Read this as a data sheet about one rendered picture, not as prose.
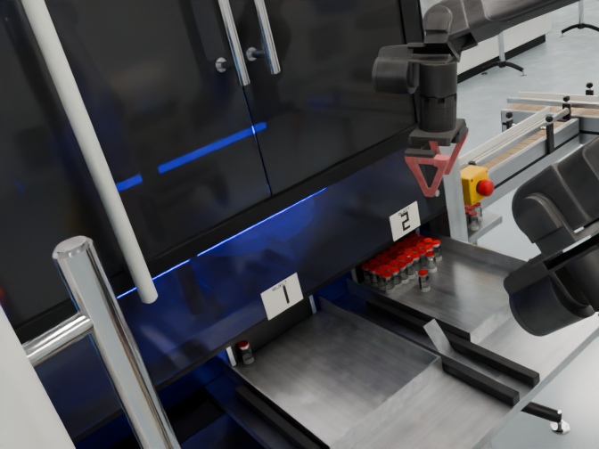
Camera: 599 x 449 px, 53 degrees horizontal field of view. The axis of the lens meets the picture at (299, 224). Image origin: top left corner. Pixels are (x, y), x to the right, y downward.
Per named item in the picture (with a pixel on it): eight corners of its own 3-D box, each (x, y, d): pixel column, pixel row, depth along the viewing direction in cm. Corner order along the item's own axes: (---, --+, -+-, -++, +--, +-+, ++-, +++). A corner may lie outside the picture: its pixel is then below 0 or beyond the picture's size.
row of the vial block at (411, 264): (383, 292, 132) (380, 274, 130) (437, 256, 140) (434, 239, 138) (390, 295, 130) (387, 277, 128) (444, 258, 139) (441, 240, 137)
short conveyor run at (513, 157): (440, 242, 153) (432, 187, 147) (397, 229, 165) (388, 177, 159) (584, 146, 186) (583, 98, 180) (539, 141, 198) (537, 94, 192)
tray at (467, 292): (348, 291, 135) (346, 279, 134) (425, 241, 148) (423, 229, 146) (471, 348, 109) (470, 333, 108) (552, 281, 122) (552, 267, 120)
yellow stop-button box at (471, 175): (448, 200, 147) (445, 174, 144) (466, 189, 151) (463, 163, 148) (473, 207, 142) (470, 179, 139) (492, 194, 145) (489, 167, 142)
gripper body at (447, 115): (408, 147, 93) (407, 101, 90) (426, 127, 101) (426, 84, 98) (449, 150, 90) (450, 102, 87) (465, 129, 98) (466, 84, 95)
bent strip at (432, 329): (426, 351, 111) (422, 326, 109) (437, 343, 113) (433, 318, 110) (489, 384, 100) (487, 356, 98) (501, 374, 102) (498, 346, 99)
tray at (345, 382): (224, 372, 119) (219, 359, 118) (322, 309, 132) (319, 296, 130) (333, 462, 93) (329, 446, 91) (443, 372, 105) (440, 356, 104)
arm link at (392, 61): (452, 4, 87) (466, 28, 94) (379, 6, 92) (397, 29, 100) (437, 84, 86) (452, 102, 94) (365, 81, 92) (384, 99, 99)
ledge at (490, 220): (427, 231, 157) (425, 224, 156) (458, 210, 163) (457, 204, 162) (471, 244, 146) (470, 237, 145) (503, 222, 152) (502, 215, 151)
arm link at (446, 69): (450, 58, 86) (463, 50, 90) (406, 57, 89) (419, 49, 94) (450, 104, 89) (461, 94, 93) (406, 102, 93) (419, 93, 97)
